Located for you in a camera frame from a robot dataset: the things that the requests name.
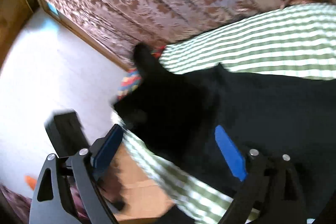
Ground black pants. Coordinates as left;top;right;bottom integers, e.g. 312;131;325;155
113;43;335;223

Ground maroon sleeve forearm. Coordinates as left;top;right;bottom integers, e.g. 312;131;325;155
1;184;91;223

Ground colourful patchwork cloth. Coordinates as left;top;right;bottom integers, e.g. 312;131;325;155
117;46;165;100

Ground green white checkered bedsheet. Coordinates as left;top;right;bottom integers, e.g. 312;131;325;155
123;4;335;223

